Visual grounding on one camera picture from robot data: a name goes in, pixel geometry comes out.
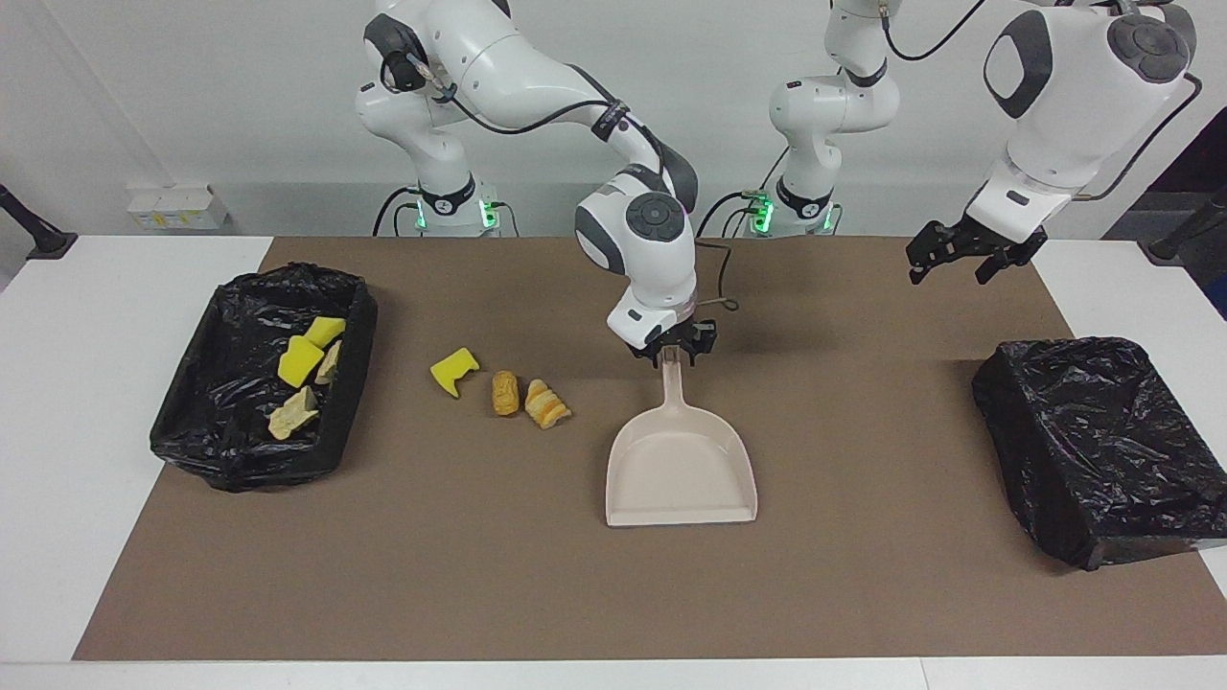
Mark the pale bread piece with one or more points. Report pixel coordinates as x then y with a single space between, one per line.
290 417

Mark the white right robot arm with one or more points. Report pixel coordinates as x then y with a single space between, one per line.
652 259

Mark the notched yellow sponge piece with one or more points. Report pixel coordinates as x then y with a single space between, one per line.
452 369

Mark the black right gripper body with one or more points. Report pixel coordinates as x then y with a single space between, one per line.
685 335

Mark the black bag lined bin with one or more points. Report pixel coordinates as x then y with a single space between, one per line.
1102 431
220 383

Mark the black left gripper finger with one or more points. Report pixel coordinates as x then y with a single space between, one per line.
1002 262
925 259

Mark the striped orange croissant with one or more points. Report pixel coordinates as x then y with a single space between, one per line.
331 364
546 407

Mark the brown paper table mat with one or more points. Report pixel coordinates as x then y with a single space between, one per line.
863 594

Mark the dark background partition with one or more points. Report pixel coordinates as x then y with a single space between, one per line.
1203 168

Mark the black camera stand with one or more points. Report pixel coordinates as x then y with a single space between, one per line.
48 244
1165 251

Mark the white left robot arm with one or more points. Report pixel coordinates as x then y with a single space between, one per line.
1064 115

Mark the brown bread roll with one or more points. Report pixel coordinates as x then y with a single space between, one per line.
505 394

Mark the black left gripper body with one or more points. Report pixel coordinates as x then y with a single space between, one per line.
978 238

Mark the beige plastic dustpan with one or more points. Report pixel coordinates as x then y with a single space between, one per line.
681 470

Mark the white wall socket box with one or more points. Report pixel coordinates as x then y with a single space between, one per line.
177 206

